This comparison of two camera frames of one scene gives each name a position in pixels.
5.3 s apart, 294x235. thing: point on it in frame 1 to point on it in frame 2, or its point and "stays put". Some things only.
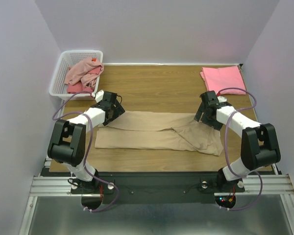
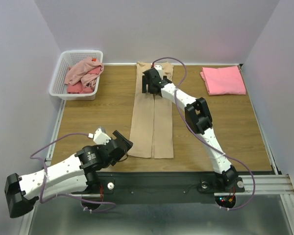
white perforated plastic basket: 58,88 stays put
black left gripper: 118,111 to 118,134
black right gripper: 205,115 to 147,83
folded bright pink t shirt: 216,79 stays put
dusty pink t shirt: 79,70 stays put
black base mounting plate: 170,187 stays put
